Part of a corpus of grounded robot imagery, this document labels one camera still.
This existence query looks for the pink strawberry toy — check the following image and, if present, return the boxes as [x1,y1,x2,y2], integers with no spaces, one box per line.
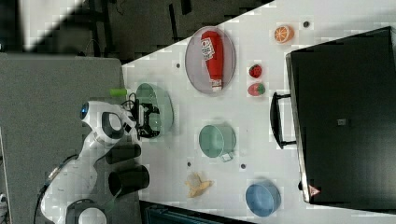
[247,83,265,96]

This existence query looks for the green metal pot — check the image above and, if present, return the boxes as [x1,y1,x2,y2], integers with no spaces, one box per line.
[199,123,236,162]

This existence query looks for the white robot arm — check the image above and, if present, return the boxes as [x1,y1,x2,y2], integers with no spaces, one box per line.
[37,99,161,224]

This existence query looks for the blue crate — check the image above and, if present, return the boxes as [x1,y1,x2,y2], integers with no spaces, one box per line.
[139,201,253,224]

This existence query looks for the small black cylinder cup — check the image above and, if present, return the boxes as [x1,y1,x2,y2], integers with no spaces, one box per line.
[105,144,141,164]

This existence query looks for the red ketchup bottle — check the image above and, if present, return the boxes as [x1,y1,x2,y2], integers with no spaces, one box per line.
[201,31,224,92]

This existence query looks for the orange half toy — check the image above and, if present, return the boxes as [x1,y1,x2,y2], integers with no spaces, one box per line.
[274,25,294,44]

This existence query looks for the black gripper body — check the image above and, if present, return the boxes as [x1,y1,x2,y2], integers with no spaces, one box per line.
[134,97,150,137]

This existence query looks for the blue bowl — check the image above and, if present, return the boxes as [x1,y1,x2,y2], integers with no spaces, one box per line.
[245,179,281,217]

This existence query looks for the grey oval plate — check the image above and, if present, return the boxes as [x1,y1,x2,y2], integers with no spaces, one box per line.
[185,26,235,94]

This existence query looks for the red strawberry toy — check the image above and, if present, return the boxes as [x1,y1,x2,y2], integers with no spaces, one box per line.
[248,64,262,78]

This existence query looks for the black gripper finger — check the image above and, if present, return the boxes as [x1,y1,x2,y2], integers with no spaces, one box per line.
[139,126,161,138]
[148,104,160,114]

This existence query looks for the large black cylinder cup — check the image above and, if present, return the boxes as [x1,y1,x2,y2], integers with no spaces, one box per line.
[108,165,149,197]

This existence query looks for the black toaster oven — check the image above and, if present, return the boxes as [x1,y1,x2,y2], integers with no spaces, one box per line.
[285,26,396,214]

